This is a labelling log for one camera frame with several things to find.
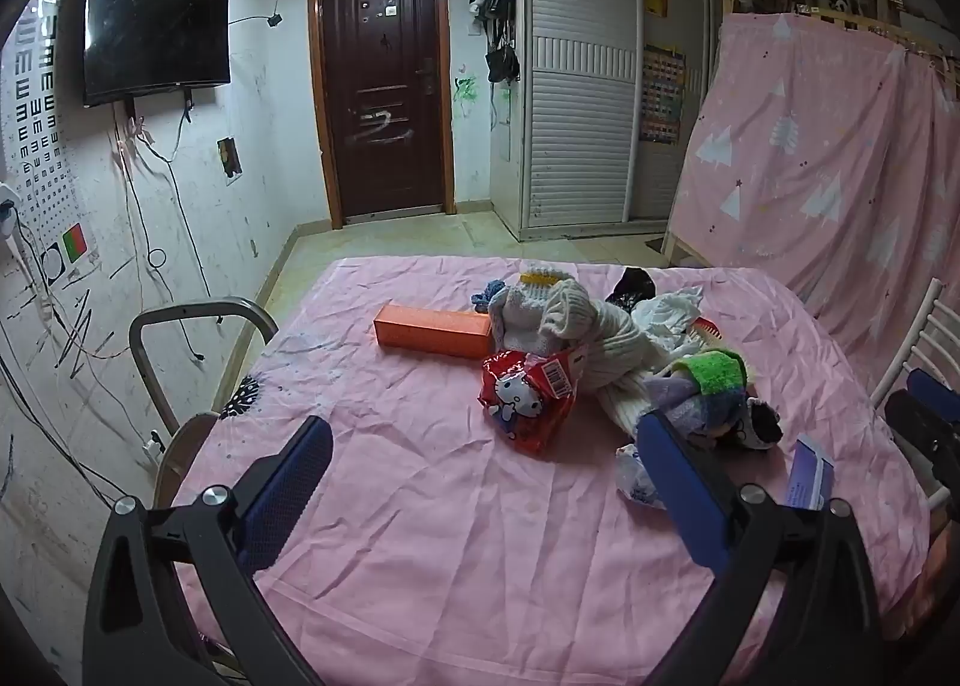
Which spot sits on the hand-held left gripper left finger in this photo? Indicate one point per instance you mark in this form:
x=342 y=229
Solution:
x=289 y=483

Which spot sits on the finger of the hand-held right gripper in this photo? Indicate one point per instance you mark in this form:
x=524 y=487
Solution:
x=919 y=431
x=934 y=388

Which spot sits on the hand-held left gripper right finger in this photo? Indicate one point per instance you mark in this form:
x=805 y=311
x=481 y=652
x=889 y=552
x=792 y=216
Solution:
x=679 y=483

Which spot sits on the red and white sock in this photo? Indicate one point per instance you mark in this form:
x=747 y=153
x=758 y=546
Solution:
x=709 y=332

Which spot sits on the clear plastic wrapper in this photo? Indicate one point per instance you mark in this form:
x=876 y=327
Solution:
x=636 y=476

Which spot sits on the white slatted chair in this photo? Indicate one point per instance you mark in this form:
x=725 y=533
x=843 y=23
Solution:
x=911 y=337

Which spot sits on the purple fuzzy sock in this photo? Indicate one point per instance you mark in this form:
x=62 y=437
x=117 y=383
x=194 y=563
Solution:
x=682 y=405

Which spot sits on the black and white sock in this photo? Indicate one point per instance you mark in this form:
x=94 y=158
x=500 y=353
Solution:
x=757 y=424

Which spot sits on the purple and white carton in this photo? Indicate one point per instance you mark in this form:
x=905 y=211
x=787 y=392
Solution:
x=810 y=472

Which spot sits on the green fuzzy sock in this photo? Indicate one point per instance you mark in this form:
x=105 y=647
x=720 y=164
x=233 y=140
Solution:
x=709 y=371

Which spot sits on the white ribbed knit sock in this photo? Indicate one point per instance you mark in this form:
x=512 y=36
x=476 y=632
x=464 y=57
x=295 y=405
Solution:
x=615 y=349

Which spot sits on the white cloth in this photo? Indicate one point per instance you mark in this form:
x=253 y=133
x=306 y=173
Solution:
x=667 y=315

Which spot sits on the pink tablecloth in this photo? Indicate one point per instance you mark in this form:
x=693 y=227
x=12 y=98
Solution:
x=450 y=543

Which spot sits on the red cartoon snack packet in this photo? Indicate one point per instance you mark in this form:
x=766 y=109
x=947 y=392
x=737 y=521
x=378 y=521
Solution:
x=525 y=401

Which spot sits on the metal chair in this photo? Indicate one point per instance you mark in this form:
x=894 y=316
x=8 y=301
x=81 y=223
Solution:
x=146 y=356

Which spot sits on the black fluffy sock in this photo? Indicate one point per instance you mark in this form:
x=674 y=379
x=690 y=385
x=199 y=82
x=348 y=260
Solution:
x=631 y=287

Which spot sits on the orange cardboard box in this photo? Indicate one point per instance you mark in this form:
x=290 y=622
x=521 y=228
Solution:
x=431 y=330

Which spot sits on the pink tree-print curtain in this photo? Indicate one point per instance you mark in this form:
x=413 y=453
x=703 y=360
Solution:
x=810 y=169

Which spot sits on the blue knit piece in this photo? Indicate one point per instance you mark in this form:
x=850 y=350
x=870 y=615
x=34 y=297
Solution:
x=486 y=296

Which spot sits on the white louvred wardrobe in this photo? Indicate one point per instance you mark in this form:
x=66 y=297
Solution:
x=577 y=131

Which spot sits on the white power plug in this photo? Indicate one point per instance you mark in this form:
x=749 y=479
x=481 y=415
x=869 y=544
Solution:
x=7 y=217

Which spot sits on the colourful grid poster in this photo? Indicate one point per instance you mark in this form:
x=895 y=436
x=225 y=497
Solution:
x=662 y=94

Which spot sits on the dark brown door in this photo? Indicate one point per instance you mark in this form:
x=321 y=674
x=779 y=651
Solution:
x=382 y=79

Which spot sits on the eye chart poster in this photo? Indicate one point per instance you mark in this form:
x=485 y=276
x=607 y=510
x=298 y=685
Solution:
x=37 y=116

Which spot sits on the yellow sticker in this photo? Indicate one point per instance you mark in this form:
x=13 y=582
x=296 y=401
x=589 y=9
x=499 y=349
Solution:
x=655 y=2

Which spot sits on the hanging black bags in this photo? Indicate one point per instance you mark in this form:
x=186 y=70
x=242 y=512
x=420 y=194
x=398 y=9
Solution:
x=501 y=19

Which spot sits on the broken wall socket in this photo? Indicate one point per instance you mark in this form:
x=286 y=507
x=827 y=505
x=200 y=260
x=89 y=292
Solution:
x=229 y=157

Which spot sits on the wall-mounted television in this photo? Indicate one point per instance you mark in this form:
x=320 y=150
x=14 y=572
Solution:
x=154 y=11

